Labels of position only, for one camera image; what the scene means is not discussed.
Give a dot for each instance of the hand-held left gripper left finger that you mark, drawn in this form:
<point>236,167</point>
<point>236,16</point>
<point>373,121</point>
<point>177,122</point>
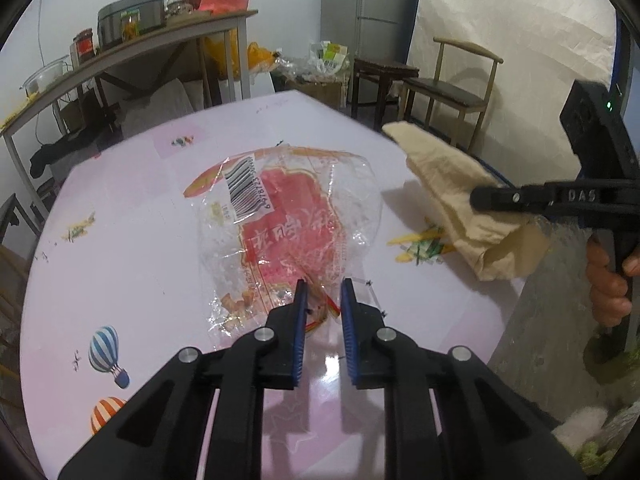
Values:
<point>299,332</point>

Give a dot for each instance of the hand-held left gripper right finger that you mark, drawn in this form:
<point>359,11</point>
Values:
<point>350,332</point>

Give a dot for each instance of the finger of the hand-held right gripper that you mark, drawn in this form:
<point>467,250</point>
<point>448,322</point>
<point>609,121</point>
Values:
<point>505,199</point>

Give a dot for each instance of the blue plastic waste basket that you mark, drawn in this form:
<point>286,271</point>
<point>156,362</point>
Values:
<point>500,176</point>

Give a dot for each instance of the brown paper bag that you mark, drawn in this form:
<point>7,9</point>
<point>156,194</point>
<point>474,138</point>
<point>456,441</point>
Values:
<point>450,175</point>

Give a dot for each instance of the clear red printed plastic bag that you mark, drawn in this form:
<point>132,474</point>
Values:
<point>290,210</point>

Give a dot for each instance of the person's right hand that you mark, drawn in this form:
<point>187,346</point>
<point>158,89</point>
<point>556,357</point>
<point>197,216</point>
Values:
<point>605,290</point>

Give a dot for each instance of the white wrapped mattress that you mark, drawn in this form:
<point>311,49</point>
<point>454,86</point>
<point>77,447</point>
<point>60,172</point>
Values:
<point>525,35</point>

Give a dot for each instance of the wooden chair with dark seat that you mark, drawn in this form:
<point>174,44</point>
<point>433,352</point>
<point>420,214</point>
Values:
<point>445,90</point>
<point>15,220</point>

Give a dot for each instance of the pink balloon print tablecloth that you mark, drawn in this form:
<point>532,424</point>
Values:
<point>150,270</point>

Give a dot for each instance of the dark wooden stool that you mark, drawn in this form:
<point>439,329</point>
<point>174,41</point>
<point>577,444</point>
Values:
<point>380,67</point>

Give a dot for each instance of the large cardboard box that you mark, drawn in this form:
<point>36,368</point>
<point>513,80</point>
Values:
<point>322,94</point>

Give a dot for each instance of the pile of clear plastic bags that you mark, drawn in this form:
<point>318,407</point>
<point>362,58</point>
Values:
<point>320,60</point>

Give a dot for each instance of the grey refrigerator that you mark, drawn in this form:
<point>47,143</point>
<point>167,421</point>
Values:
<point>370,5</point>

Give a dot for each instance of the white chest freezer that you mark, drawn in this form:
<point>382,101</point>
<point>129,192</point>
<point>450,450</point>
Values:
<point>262,81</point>

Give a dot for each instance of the white sack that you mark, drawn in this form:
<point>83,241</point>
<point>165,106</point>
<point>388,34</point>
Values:
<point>160,107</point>

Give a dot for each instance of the yellow plastic bag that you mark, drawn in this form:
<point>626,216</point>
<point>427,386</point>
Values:
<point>262,57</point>

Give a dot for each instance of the black cloth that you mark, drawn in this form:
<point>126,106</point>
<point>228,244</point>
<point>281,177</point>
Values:
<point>65,152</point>

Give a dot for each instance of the wooden side table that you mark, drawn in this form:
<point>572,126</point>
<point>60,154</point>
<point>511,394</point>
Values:
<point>150,45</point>

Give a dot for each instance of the patterned ceramic bowl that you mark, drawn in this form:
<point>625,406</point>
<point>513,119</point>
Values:
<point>179,9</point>

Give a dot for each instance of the grey rice cooker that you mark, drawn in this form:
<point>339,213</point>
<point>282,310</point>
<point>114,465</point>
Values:
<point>145,10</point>

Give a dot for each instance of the red lid sauce jar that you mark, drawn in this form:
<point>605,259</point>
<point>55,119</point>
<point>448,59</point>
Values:
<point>84,46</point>

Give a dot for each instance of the clear glass bowl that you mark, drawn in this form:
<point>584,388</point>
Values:
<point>45,77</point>

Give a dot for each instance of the yellow packet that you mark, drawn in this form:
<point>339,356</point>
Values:
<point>12,110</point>

